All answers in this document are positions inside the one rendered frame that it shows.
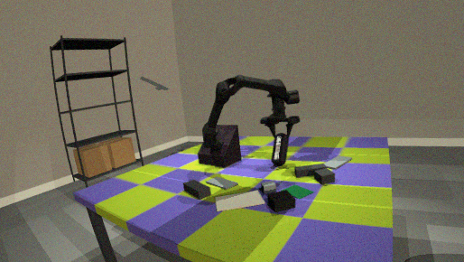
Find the cream flat rectangular panel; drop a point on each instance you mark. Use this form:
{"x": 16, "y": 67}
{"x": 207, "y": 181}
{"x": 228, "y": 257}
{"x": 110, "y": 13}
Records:
{"x": 239, "y": 200}

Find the dark grey controller unit with white label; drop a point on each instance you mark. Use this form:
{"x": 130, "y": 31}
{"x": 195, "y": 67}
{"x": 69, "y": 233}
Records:
{"x": 280, "y": 149}

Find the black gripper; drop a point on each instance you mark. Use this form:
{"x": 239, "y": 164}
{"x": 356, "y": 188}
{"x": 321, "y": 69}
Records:
{"x": 291, "y": 120}

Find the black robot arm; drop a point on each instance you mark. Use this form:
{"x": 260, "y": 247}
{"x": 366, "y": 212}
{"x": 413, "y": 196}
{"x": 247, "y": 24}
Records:
{"x": 277, "y": 91}

